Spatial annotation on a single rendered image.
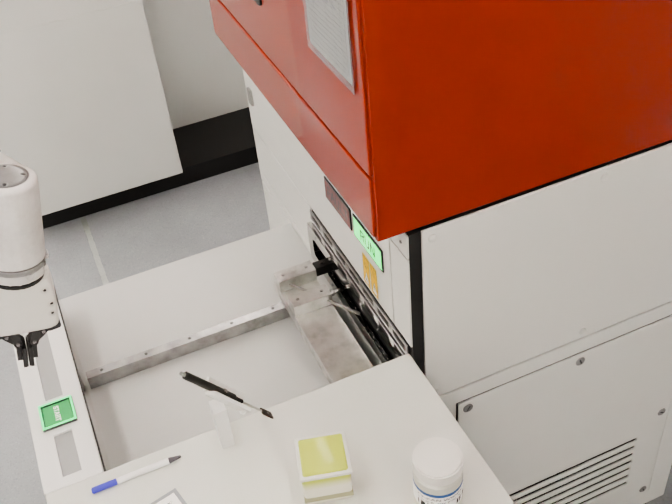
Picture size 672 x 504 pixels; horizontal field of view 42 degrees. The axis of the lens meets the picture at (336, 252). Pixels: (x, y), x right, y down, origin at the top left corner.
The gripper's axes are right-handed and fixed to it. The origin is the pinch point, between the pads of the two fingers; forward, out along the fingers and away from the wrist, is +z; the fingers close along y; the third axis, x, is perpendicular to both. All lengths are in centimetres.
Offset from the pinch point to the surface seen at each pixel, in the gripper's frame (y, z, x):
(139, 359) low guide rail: -21.0, 22.6, -17.2
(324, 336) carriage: -53, 13, -3
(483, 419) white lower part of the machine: -80, 25, 15
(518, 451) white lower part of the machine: -92, 39, 15
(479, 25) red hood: -60, -55, 15
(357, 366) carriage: -55, 12, 7
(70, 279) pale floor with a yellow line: -27, 108, -157
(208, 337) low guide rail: -34.7, 20.3, -17.0
